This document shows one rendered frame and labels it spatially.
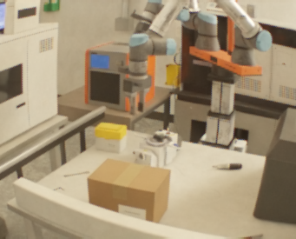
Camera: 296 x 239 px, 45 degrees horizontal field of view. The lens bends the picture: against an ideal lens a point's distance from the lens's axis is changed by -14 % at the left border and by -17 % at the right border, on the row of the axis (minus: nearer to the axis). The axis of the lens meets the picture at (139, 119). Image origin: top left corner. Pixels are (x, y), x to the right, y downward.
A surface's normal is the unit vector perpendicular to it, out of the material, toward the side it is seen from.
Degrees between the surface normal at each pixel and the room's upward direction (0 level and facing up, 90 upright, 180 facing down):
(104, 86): 90
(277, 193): 90
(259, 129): 90
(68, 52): 90
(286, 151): 51
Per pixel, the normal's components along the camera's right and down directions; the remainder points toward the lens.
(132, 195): -0.35, 0.32
